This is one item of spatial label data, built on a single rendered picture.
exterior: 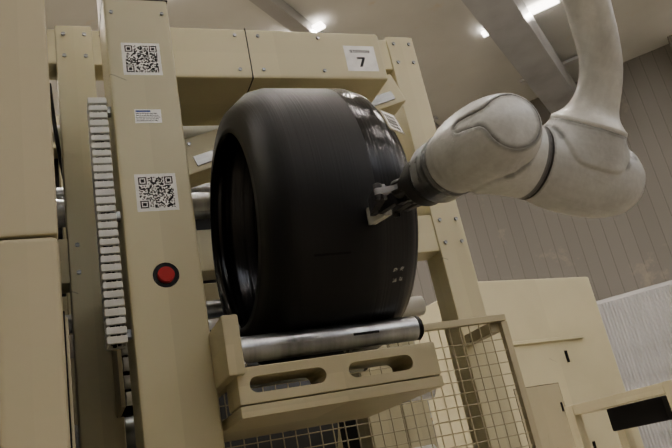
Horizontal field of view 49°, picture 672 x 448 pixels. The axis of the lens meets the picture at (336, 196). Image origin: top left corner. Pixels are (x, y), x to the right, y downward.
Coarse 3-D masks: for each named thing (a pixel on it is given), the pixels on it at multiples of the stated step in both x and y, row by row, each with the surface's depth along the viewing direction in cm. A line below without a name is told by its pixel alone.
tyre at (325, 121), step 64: (256, 128) 131; (320, 128) 130; (384, 128) 135; (256, 192) 128; (320, 192) 124; (256, 256) 173; (320, 256) 123; (384, 256) 128; (256, 320) 133; (320, 320) 128
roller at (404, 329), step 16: (384, 320) 132; (400, 320) 132; (416, 320) 133; (256, 336) 123; (272, 336) 123; (288, 336) 124; (304, 336) 125; (320, 336) 126; (336, 336) 126; (352, 336) 127; (368, 336) 128; (384, 336) 130; (400, 336) 131; (416, 336) 132; (256, 352) 121; (272, 352) 122; (288, 352) 123; (304, 352) 125; (320, 352) 126
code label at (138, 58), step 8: (128, 48) 145; (136, 48) 146; (144, 48) 147; (152, 48) 147; (128, 56) 145; (136, 56) 145; (144, 56) 146; (152, 56) 146; (160, 56) 147; (128, 64) 144; (136, 64) 145; (144, 64) 145; (152, 64) 146; (160, 64) 146; (128, 72) 143; (136, 72) 144; (144, 72) 144; (152, 72) 145; (160, 72) 146
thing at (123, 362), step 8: (112, 352) 170; (120, 352) 159; (112, 360) 171; (120, 360) 158; (128, 360) 159; (120, 368) 158; (128, 368) 159; (120, 376) 157; (128, 376) 159; (120, 384) 156; (128, 384) 159; (120, 392) 156; (128, 392) 157; (120, 400) 155; (128, 400) 156; (120, 408) 157; (128, 408) 168; (120, 416) 166
